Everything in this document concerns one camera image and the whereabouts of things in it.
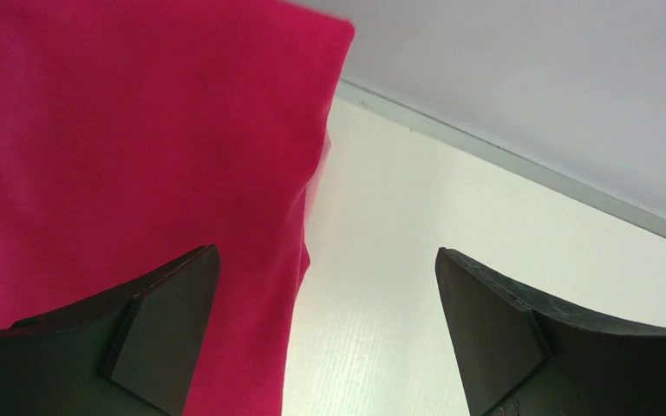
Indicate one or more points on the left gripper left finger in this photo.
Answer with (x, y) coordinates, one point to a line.
(128, 350)

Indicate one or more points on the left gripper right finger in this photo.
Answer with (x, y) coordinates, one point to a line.
(522, 351)

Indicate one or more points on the magenta t-shirt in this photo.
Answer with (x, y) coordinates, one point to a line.
(134, 131)

